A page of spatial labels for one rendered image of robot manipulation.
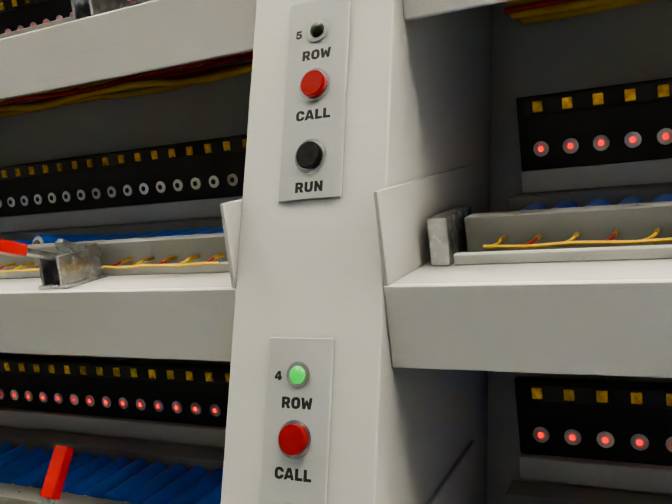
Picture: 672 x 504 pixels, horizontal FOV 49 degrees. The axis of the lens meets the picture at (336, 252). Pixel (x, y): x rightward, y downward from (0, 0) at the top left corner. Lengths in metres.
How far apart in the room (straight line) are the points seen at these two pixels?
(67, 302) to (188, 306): 0.10
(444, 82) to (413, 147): 0.08
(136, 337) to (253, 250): 0.11
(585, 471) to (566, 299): 0.19
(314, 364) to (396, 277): 0.06
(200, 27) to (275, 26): 0.07
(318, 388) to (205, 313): 0.09
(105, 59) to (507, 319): 0.35
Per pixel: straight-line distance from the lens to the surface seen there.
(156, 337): 0.48
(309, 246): 0.41
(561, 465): 0.53
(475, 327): 0.38
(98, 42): 0.58
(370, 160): 0.41
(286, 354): 0.41
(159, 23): 0.54
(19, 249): 0.52
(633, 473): 0.52
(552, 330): 0.37
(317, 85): 0.43
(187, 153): 0.69
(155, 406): 0.68
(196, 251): 0.52
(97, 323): 0.51
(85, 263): 0.56
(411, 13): 0.45
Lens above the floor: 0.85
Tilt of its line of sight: 10 degrees up
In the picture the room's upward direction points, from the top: 3 degrees clockwise
